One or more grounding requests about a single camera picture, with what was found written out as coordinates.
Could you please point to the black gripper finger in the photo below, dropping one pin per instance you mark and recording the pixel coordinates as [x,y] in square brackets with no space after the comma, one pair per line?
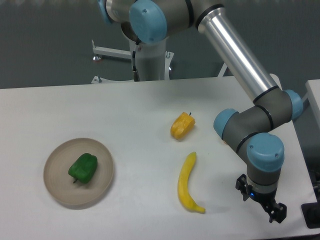
[243,186]
[277,211]

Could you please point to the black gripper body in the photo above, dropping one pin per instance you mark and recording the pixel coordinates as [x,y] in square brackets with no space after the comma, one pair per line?
[265,199]

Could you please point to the green bell pepper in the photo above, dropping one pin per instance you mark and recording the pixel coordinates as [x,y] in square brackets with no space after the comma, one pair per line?
[84,168]

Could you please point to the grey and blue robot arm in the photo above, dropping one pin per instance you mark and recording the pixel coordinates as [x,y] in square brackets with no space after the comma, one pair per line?
[148,24]

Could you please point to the yellow bell pepper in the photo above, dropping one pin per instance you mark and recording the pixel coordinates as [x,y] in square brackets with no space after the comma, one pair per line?
[182,125]

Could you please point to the beige round plate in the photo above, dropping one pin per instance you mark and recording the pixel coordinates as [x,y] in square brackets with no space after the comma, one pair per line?
[67,189]

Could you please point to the black device at edge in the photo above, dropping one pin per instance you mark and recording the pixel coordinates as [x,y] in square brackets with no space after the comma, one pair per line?
[311,214]

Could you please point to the yellow banana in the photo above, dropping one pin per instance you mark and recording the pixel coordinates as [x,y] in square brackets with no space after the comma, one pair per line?
[184,196]

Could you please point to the white side table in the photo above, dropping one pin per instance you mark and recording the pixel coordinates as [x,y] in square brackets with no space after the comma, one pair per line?
[310,99]

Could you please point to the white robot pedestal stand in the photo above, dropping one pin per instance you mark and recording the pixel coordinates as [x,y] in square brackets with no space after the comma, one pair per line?
[185,55]

